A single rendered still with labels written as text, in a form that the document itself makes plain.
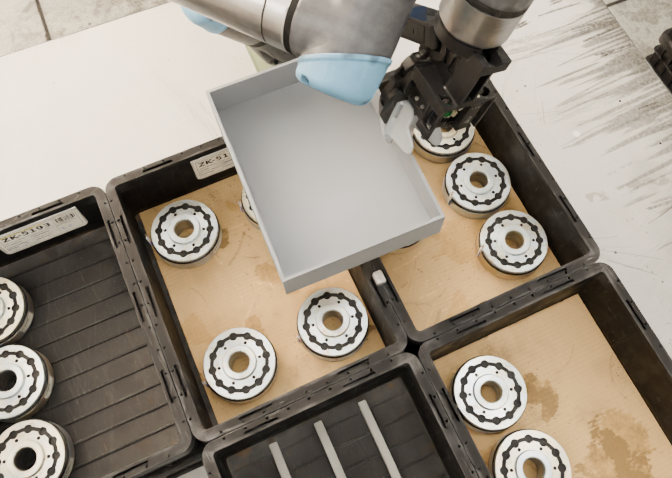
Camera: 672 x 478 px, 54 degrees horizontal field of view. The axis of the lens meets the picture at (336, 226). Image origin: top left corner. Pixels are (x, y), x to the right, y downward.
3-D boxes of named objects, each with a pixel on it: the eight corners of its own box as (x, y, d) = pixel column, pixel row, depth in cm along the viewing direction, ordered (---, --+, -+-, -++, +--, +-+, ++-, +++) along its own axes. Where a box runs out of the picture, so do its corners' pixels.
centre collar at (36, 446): (4, 448, 88) (2, 447, 88) (41, 433, 89) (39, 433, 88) (12, 485, 87) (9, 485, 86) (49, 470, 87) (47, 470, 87)
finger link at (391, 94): (374, 126, 77) (403, 75, 70) (368, 116, 77) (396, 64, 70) (407, 118, 79) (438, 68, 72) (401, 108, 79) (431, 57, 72)
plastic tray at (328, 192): (212, 112, 87) (205, 90, 83) (352, 61, 90) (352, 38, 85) (286, 294, 78) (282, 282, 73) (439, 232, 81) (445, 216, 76)
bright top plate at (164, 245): (145, 211, 102) (144, 209, 101) (209, 193, 103) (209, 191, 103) (159, 270, 98) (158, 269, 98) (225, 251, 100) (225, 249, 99)
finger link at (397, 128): (387, 177, 80) (417, 130, 72) (364, 138, 82) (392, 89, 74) (408, 171, 81) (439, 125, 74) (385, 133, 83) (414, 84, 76)
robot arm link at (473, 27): (439, -35, 61) (506, -45, 64) (421, 3, 65) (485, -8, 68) (482, 25, 58) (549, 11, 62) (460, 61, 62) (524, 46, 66)
